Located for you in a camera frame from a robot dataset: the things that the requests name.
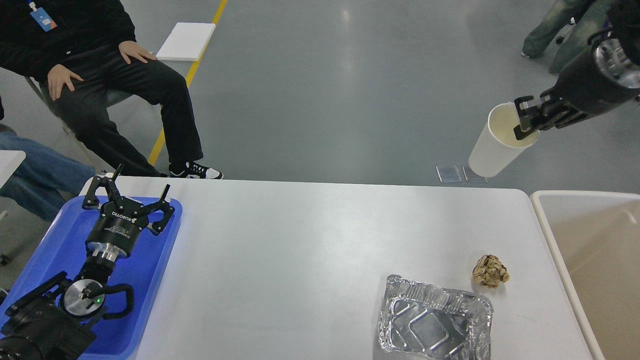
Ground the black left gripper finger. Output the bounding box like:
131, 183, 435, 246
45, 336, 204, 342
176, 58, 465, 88
134, 184, 175, 236
82, 164, 124, 210

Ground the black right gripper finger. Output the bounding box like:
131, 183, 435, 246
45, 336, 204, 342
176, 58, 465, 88
513, 95, 556, 141

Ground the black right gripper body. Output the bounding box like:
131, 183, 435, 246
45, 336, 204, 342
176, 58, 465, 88
540, 39, 640, 130

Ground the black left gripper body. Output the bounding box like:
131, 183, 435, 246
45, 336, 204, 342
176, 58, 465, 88
85, 196, 150, 260

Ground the white paper cup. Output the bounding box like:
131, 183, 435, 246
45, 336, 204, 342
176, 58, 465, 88
468, 102, 540, 178

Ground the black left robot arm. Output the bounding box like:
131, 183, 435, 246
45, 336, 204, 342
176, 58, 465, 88
1, 173, 182, 360

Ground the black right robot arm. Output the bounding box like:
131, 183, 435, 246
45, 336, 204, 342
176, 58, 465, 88
512, 0, 640, 141

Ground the blue plastic tray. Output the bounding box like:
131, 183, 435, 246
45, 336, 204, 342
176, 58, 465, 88
1, 196, 183, 360

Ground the person in blue jeans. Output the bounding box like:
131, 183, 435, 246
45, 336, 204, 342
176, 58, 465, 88
0, 124, 98, 223

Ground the standing person in jeans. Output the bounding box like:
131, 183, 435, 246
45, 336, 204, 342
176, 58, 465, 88
521, 0, 614, 75

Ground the right floor plate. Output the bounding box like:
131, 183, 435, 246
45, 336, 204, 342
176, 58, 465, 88
462, 166, 488, 183

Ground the floor plate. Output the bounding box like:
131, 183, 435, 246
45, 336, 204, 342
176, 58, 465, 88
435, 165, 462, 183
462, 166, 488, 183

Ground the white side table corner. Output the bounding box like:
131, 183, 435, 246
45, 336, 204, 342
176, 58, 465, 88
0, 150, 26, 188

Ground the grey chair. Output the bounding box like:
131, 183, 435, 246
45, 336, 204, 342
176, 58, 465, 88
23, 76, 131, 168

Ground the left floor plate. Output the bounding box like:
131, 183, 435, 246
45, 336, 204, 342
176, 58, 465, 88
435, 165, 462, 183

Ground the beige plastic bin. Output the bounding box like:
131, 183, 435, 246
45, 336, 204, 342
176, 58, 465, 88
530, 190, 640, 360

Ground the seated person in black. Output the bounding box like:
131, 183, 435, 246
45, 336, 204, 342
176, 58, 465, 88
0, 0, 224, 180

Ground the crumpled brown paper ball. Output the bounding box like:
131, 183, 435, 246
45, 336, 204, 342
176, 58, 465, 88
471, 254, 511, 289

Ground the aluminium foil tray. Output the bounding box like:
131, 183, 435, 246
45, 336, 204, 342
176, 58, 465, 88
378, 275, 494, 360

